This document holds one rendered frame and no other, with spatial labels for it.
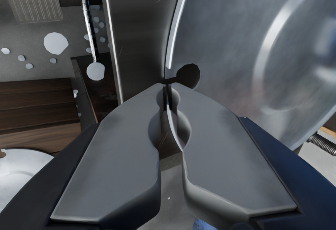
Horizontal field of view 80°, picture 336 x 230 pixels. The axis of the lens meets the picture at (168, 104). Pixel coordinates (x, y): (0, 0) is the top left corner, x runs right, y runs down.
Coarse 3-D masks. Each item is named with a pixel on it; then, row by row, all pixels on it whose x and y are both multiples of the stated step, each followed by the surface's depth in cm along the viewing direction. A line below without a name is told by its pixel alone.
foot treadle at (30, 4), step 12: (12, 0) 54; (24, 0) 55; (36, 0) 56; (48, 0) 57; (60, 0) 59; (72, 0) 61; (96, 0) 64; (24, 12) 56; (36, 12) 57; (48, 12) 59; (60, 12) 60
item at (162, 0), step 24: (120, 0) 10; (144, 0) 10; (168, 0) 11; (120, 24) 10; (144, 24) 11; (168, 24) 11; (120, 48) 11; (144, 48) 11; (120, 72) 12; (144, 72) 12; (192, 72) 14; (120, 96) 12; (168, 120) 15; (168, 144) 16
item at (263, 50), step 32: (192, 0) 11; (224, 0) 12; (256, 0) 13; (288, 0) 14; (320, 0) 15; (192, 32) 12; (224, 32) 13; (256, 32) 15; (288, 32) 15; (320, 32) 17; (224, 64) 15; (256, 64) 16; (288, 64) 17; (320, 64) 20; (224, 96) 16; (256, 96) 18; (288, 96) 20; (320, 96) 24; (288, 128) 25
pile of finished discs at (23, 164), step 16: (0, 160) 54; (16, 160) 56; (32, 160) 58; (48, 160) 60; (0, 176) 55; (16, 176) 57; (32, 176) 60; (0, 192) 58; (16, 192) 60; (0, 208) 61
